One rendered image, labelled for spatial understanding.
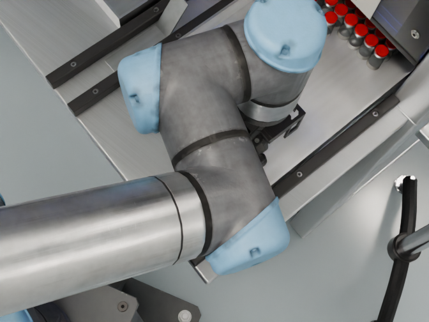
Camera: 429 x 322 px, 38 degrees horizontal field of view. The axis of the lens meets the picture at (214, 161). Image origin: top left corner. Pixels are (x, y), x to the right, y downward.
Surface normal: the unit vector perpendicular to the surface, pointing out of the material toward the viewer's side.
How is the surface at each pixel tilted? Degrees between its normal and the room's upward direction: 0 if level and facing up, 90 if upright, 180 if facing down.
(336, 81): 0
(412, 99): 90
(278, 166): 0
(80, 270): 51
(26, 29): 0
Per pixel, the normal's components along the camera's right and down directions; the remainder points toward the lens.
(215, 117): 0.24, -0.37
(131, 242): 0.56, 0.13
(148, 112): 0.29, 0.52
